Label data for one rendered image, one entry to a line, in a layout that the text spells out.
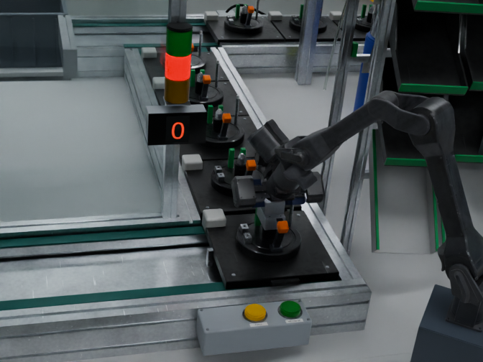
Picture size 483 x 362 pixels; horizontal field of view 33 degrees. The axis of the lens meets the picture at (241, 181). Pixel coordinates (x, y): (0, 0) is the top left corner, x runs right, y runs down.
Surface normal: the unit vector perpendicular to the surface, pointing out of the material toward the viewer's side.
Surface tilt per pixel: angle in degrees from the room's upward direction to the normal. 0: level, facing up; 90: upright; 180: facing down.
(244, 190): 39
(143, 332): 90
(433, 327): 0
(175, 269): 0
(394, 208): 45
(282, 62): 90
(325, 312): 90
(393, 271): 0
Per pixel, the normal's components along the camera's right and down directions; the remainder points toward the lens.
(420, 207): 0.11, -0.25
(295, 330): 0.24, 0.51
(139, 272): 0.08, -0.86
